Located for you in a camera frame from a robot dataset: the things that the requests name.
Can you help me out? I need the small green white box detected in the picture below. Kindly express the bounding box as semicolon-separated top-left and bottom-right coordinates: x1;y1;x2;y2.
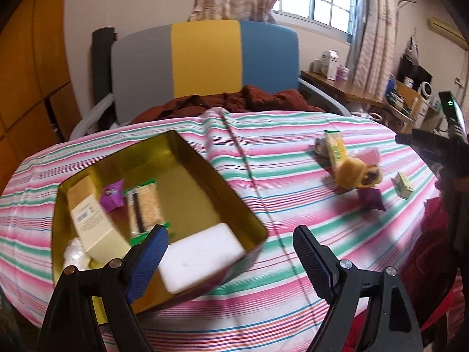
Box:
394;172;414;199

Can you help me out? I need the purple snack packet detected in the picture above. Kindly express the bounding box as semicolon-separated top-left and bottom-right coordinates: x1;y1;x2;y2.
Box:
99;180;124;213
357;187;385;211

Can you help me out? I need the green yellow cracker pack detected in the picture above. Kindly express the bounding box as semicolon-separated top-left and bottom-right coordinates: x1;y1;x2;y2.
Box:
324;130;348;173

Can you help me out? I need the white cardboard box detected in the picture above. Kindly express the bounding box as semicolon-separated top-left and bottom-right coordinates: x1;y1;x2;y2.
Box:
67;176;130;265

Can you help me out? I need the sesame cracker pack green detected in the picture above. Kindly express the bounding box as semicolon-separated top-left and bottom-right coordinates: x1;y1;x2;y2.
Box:
124;180;169;246

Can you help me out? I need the white foam block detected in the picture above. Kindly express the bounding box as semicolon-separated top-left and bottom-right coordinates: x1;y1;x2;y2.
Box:
158;223;246;294

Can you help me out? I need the wooden side desk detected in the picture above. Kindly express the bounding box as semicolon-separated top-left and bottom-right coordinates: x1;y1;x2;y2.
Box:
300;71;415;127

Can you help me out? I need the pink wrapped packet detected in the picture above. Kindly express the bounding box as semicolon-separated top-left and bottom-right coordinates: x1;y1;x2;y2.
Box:
354;147;381;166

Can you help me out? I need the striped pink green bedsheet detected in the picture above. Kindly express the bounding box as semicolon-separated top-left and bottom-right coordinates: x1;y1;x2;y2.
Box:
1;108;437;351

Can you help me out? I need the clear plastic wrapped ball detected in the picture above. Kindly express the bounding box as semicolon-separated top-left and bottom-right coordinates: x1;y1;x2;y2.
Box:
63;237;91;271

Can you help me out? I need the gold metal tin tray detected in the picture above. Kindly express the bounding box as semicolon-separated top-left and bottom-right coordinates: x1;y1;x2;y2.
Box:
52;130;268;314

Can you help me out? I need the white carton on desk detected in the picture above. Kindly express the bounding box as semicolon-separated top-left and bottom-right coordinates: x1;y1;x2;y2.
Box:
321;49;339;81

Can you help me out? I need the dark red blanket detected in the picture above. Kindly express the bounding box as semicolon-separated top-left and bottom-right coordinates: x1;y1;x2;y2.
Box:
130;85;324;124

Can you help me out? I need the orange wooden wardrobe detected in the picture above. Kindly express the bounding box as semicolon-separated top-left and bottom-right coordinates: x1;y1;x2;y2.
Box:
1;0;82;187

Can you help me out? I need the grey yellow blue headboard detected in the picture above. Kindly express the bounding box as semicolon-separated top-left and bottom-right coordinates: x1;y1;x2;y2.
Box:
111;20;300;124

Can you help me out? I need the black rolled mat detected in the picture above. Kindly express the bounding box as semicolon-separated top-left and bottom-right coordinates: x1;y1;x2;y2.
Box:
91;26;119;131

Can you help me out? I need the wall air conditioner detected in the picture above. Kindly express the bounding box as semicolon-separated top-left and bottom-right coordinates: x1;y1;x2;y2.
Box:
428;17;468;51

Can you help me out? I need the window with metal frame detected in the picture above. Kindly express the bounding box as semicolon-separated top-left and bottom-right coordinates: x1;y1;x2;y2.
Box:
273;0;357;43

